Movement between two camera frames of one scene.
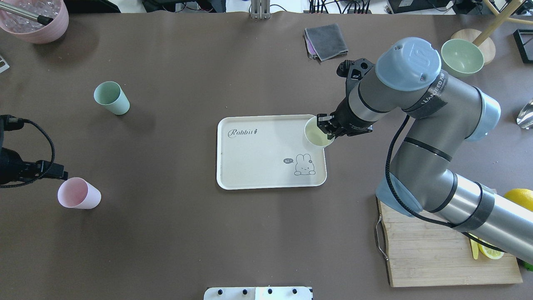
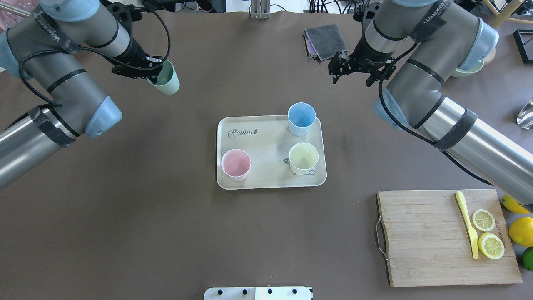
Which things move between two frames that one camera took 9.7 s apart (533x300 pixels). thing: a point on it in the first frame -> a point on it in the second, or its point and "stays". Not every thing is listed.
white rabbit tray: x=267 y=151 stays
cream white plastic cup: x=315 y=135 -> x=303 y=157
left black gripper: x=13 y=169 -> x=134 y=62
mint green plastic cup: x=110 y=95 -> x=168 y=81
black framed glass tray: x=524 y=39 stays
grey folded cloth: x=325 y=42 stays
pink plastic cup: x=76 y=193 -> x=235 y=164
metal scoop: x=524 y=118 stays
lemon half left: x=490 y=252 stays
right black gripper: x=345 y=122 -> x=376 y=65
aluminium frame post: x=260 y=9 stays
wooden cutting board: x=422 y=252 stays
